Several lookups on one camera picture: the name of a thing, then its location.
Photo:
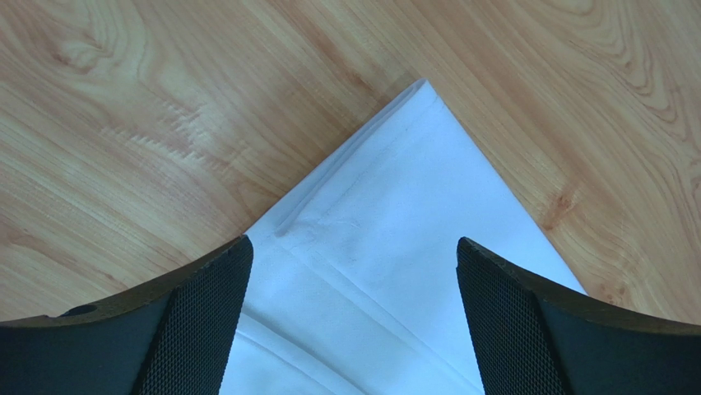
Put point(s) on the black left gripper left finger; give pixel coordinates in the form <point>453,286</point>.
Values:
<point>169,335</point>

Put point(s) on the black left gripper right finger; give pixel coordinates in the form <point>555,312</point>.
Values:
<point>532,335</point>

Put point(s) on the white t shirt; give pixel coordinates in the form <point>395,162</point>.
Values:
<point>354,288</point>

